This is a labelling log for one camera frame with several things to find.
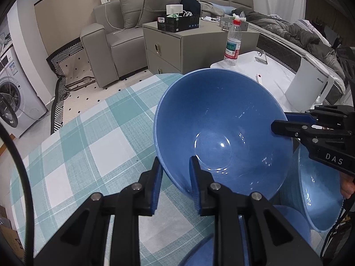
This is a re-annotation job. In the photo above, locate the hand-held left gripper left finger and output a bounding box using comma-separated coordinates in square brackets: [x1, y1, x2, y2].
[33, 157, 165, 266]

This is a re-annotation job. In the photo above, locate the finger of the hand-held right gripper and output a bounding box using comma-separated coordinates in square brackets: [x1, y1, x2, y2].
[284, 105, 355, 129]
[271, 120, 355, 147]

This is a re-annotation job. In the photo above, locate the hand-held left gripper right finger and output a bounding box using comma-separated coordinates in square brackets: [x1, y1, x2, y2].
[189, 156, 323, 266]

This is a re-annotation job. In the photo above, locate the blue bowl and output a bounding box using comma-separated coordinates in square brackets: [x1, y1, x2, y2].
[153, 68, 294, 200]
[180, 205, 311, 266]
[280, 143, 348, 233]

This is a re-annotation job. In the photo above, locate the person's right hand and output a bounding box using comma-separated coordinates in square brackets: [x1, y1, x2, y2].
[341, 175, 355, 199]

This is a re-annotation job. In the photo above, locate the white electric kettle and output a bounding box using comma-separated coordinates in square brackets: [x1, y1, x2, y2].
[285, 58, 335, 113]

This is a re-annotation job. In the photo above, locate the white marble coffee table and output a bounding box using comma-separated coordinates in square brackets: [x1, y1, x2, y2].
[210, 50, 347, 114]

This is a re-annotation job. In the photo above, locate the metal phone stand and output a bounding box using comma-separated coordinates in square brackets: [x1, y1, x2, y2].
[254, 48, 269, 65]

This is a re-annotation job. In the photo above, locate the dark cloth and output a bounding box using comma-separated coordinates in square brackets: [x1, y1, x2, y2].
[335, 46, 355, 81]

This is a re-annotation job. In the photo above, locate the teal checked tablecloth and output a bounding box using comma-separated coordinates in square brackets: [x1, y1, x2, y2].
[10, 72, 314, 266]

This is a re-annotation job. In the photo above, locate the dark grey blanket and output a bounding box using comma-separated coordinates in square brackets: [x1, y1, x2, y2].
[201, 1, 346, 79]

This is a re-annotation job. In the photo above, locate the clear water bottle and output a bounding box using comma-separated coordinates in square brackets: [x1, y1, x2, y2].
[224, 19, 242, 66]

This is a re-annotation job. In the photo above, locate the grey nightstand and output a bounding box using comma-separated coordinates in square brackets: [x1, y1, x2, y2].
[142, 21, 260, 75]

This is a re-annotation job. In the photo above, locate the black white patterned rug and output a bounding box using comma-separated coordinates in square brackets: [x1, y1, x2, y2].
[46, 40, 156, 135]

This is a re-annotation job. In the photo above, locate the black box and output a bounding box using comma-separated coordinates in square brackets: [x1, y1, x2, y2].
[157, 14, 199, 32]

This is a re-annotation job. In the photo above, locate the dark blue garment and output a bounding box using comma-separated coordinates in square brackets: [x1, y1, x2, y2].
[180, 0, 201, 16]

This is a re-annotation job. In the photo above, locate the grey sofa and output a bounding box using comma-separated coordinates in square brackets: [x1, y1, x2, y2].
[80, 0, 156, 88]

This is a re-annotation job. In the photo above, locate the white washing machine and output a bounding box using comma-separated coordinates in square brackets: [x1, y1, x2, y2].
[0, 46, 47, 139]

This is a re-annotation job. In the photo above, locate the grey cushion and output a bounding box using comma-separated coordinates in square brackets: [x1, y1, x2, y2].
[137, 0, 185, 28]
[116, 0, 146, 29]

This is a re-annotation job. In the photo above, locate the black cable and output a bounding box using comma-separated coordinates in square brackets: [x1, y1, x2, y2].
[320, 199, 350, 258]
[0, 125, 35, 266]

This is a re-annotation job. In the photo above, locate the bed frame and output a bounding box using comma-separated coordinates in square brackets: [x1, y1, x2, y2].
[244, 29, 347, 95]

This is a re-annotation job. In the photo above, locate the white charging cable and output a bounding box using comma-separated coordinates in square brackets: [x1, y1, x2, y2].
[105, 3, 125, 31]

